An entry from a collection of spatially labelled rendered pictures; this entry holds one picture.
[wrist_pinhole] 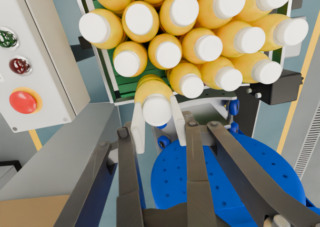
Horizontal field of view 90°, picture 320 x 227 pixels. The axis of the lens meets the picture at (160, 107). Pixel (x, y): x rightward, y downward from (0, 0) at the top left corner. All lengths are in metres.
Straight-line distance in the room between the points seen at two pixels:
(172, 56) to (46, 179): 0.72
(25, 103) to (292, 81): 0.52
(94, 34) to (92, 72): 1.18
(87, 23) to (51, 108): 0.14
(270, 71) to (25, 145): 2.00
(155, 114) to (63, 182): 0.63
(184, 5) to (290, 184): 0.34
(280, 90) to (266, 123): 1.49
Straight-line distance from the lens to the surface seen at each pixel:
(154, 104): 0.20
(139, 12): 0.26
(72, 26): 1.45
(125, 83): 0.46
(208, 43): 0.28
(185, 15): 0.27
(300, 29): 0.35
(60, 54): 0.33
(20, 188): 0.87
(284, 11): 0.47
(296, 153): 2.44
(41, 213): 0.59
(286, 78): 0.47
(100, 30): 0.27
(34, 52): 0.29
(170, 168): 0.38
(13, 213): 0.64
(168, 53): 0.26
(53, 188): 0.79
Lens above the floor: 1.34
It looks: 66 degrees down
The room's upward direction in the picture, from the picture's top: 171 degrees clockwise
